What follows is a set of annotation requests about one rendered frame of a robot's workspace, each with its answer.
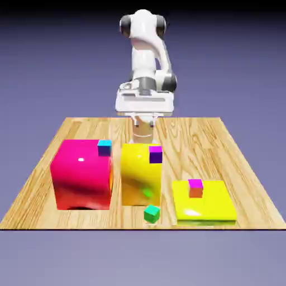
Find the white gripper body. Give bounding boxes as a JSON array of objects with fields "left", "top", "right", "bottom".
[{"left": 115, "top": 88, "right": 175, "bottom": 117}]

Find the small purple cube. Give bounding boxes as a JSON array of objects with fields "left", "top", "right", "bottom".
[{"left": 148, "top": 145, "right": 163, "bottom": 164}]

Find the small blue cube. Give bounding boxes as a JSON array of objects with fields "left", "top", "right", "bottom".
[{"left": 97, "top": 139, "right": 113, "bottom": 158}]

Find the small orange cube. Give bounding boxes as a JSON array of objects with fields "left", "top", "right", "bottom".
[{"left": 188, "top": 179, "right": 204, "bottom": 199}]

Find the small green cube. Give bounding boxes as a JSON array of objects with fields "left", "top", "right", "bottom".
[{"left": 143, "top": 204, "right": 161, "bottom": 225}]

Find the large tall yellow box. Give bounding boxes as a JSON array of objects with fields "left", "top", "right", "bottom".
[{"left": 120, "top": 142, "right": 163, "bottom": 207}]

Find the large pink box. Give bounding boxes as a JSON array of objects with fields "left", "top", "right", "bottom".
[{"left": 50, "top": 139, "right": 113, "bottom": 211}]

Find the large flat yellow box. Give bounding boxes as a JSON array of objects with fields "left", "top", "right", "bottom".
[{"left": 171, "top": 179, "right": 238, "bottom": 226}]

